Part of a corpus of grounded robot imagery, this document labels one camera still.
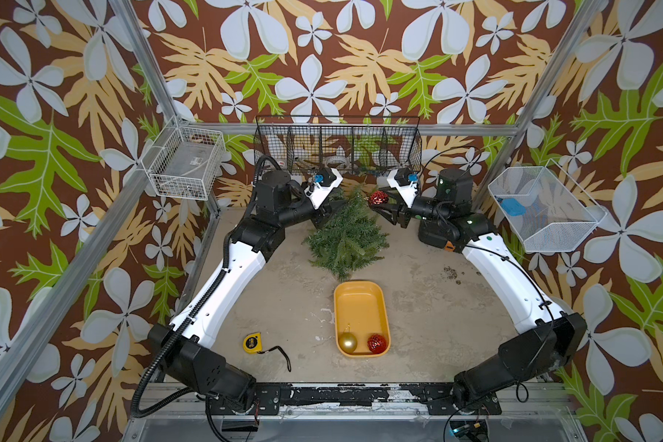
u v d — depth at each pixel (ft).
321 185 1.79
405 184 1.92
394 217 2.14
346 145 3.15
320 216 1.92
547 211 2.69
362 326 2.90
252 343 2.69
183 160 2.83
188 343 1.30
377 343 2.59
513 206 2.81
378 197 2.26
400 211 2.05
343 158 3.20
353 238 2.41
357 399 2.46
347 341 2.64
